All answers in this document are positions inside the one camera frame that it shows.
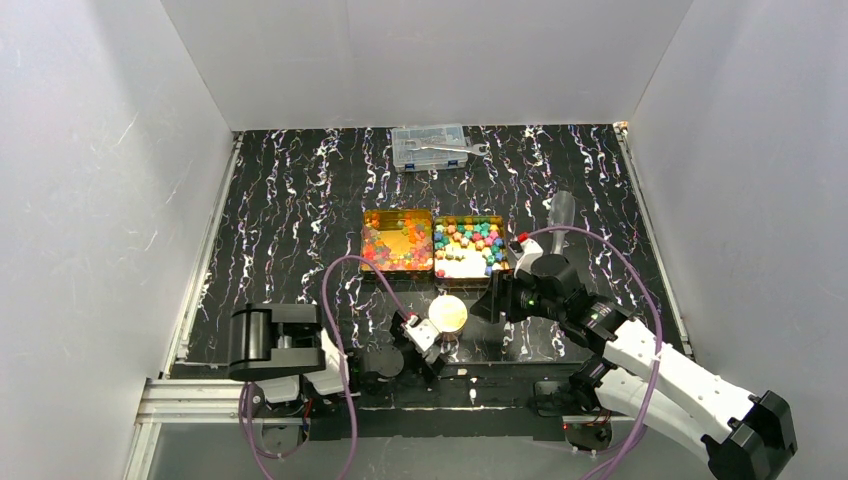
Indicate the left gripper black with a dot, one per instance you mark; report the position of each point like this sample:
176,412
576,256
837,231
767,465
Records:
408,340

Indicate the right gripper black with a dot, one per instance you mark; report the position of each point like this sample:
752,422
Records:
502,297

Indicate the cream round jar lid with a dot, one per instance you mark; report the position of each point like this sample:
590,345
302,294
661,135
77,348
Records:
448,313

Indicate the clear glass jar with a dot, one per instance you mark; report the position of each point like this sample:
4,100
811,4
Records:
451,335

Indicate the tin of multicolour star candies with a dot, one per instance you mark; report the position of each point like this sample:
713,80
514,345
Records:
469,249

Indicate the tin of orange gummy candies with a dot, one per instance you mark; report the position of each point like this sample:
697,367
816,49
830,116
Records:
398,243

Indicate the translucent plastic scoop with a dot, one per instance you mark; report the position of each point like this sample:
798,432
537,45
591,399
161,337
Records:
561,213

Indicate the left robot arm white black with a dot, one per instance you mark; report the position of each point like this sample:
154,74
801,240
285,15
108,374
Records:
283,347

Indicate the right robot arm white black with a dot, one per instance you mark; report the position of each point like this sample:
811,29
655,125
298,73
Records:
738,434

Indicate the silver wrench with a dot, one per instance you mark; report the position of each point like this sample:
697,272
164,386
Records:
475,149

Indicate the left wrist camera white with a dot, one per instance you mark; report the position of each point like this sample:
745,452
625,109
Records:
422,332

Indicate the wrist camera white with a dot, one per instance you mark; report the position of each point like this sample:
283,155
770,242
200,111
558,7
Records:
422,332
526,251

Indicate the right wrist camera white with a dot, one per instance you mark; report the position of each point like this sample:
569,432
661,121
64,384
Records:
526,251

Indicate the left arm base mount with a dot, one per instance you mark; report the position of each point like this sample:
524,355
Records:
253,402

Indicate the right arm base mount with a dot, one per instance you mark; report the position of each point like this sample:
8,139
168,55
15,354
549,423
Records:
587,425

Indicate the aluminium frame rail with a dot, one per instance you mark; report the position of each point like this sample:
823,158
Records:
189,401

